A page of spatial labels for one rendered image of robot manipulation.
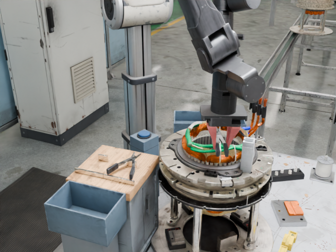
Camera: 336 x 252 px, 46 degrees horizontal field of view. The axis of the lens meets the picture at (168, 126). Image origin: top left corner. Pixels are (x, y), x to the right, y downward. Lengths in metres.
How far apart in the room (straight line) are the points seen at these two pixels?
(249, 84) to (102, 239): 0.50
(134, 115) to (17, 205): 1.54
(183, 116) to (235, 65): 0.66
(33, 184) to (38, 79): 0.84
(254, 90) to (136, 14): 0.65
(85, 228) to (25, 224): 1.70
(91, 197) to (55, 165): 2.16
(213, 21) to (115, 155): 0.54
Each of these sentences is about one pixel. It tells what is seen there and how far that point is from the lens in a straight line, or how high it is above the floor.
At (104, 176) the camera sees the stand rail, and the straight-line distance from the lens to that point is 1.07.
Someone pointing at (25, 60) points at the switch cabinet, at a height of 0.73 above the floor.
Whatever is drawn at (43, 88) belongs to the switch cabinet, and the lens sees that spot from 3.31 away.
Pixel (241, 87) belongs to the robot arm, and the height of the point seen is 1.38.
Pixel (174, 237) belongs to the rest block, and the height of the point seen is 0.84.
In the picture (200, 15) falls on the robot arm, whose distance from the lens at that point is 0.80.
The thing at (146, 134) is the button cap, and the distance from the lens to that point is 1.33.
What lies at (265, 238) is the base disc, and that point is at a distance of 1.31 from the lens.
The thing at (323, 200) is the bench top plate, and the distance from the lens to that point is 1.56.
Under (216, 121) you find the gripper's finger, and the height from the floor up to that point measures 1.28.
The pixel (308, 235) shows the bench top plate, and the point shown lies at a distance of 1.40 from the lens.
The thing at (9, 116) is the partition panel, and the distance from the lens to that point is 3.71.
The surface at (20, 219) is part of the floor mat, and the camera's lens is 2.73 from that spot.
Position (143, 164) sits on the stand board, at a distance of 1.13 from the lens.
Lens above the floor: 1.67
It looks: 27 degrees down
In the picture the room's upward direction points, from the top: straight up
